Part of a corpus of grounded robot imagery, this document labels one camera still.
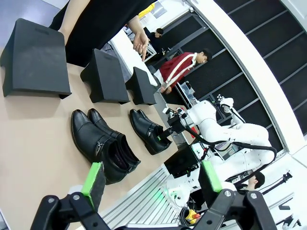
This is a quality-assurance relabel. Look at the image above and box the camera on black tripod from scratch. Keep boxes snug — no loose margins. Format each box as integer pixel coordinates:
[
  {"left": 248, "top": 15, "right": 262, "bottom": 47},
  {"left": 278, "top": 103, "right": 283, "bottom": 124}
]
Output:
[{"left": 260, "top": 170, "right": 294, "bottom": 194}]

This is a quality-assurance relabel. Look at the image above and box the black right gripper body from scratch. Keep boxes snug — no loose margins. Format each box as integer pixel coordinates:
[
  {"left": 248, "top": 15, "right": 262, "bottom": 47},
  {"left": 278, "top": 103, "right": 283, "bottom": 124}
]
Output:
[{"left": 166, "top": 114, "right": 190, "bottom": 136}]

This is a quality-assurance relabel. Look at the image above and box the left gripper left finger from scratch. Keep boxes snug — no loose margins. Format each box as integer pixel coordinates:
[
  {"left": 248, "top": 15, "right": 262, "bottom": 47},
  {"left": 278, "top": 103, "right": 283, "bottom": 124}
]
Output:
[{"left": 31, "top": 161, "right": 107, "bottom": 230}]

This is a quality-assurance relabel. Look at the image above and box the aluminium table frame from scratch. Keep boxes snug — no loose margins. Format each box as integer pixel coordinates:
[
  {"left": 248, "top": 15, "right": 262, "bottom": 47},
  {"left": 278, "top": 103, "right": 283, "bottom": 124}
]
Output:
[{"left": 99, "top": 164, "right": 184, "bottom": 230}]

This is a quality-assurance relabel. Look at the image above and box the person's black clothed torso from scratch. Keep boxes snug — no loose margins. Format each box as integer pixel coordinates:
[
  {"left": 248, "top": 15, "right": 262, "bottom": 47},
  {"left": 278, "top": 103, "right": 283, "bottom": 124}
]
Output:
[{"left": 49, "top": 0, "right": 157, "bottom": 68}]

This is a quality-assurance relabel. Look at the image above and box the yellow emergency stop button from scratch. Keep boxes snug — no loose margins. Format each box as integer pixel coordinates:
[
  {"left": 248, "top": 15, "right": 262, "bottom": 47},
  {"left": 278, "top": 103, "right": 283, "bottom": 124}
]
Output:
[{"left": 185, "top": 208, "right": 201, "bottom": 225}]

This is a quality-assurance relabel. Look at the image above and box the large black shoe stand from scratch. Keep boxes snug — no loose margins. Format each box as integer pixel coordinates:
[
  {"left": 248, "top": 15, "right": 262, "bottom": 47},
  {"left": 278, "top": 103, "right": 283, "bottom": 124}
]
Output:
[{"left": 0, "top": 18, "right": 72, "bottom": 100}]

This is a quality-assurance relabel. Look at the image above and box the small black leather shoe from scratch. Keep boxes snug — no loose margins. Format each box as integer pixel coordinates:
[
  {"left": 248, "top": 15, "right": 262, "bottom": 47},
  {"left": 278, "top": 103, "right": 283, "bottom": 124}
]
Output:
[
  {"left": 129, "top": 109, "right": 168, "bottom": 156},
  {"left": 137, "top": 109, "right": 173, "bottom": 147}
]

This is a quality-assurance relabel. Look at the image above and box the bystander in red jacket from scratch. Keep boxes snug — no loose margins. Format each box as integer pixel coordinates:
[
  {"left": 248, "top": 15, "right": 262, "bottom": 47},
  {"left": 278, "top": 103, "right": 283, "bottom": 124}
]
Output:
[{"left": 158, "top": 47, "right": 213, "bottom": 95}]

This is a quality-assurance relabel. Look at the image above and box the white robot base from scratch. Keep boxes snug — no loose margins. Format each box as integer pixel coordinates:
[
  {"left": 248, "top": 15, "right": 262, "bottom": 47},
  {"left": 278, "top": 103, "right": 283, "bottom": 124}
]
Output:
[{"left": 166, "top": 176, "right": 200, "bottom": 208}]

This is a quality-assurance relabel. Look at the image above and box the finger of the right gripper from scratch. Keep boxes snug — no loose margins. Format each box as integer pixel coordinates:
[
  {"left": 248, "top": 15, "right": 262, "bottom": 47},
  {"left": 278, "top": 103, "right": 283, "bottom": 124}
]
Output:
[{"left": 155, "top": 128, "right": 174, "bottom": 143}]

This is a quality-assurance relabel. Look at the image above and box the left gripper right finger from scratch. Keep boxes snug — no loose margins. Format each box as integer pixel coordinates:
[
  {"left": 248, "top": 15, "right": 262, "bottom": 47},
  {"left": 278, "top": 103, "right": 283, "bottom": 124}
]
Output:
[{"left": 195, "top": 160, "right": 276, "bottom": 230}]

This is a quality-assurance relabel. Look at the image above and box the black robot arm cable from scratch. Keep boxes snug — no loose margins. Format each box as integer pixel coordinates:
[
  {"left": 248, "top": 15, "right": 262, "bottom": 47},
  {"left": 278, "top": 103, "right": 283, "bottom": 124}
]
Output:
[{"left": 184, "top": 123, "right": 278, "bottom": 170}]

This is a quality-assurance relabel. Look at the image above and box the bystander in black clothes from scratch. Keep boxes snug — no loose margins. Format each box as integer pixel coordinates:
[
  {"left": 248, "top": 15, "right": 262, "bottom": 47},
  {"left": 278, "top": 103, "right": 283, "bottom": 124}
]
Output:
[{"left": 143, "top": 27, "right": 165, "bottom": 55}]

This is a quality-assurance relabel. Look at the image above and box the small black shoe stand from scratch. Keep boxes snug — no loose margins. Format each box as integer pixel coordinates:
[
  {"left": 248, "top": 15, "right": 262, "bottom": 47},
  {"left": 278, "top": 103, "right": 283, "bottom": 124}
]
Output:
[{"left": 125, "top": 66, "right": 157, "bottom": 106}]

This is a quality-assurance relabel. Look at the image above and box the person's right hand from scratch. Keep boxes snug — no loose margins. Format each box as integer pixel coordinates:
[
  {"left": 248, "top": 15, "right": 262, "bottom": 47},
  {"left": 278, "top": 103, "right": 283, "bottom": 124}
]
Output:
[{"left": 132, "top": 31, "right": 150, "bottom": 62}]

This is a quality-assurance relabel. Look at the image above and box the medium black shoe stand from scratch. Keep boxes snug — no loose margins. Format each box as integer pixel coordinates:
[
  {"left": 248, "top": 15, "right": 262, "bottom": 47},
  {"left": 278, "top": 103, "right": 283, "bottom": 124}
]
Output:
[{"left": 80, "top": 48, "right": 131, "bottom": 105}]

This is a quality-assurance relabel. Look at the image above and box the large black leather shoe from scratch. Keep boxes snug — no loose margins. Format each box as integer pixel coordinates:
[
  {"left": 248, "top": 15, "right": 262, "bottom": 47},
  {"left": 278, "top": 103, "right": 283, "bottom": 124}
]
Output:
[
  {"left": 71, "top": 109, "right": 133, "bottom": 185},
  {"left": 87, "top": 108, "right": 142, "bottom": 172}
]

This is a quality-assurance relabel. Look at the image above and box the person's right forearm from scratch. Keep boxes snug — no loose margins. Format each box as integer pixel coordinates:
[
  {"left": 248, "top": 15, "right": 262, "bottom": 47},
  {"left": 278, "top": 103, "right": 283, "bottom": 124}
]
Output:
[{"left": 127, "top": 15, "right": 145, "bottom": 37}]

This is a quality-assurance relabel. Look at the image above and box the seated bystander with black hair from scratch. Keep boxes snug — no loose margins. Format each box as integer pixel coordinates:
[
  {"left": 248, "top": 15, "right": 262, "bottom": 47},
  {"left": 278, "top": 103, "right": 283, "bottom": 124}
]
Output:
[{"left": 236, "top": 172, "right": 266, "bottom": 195}]

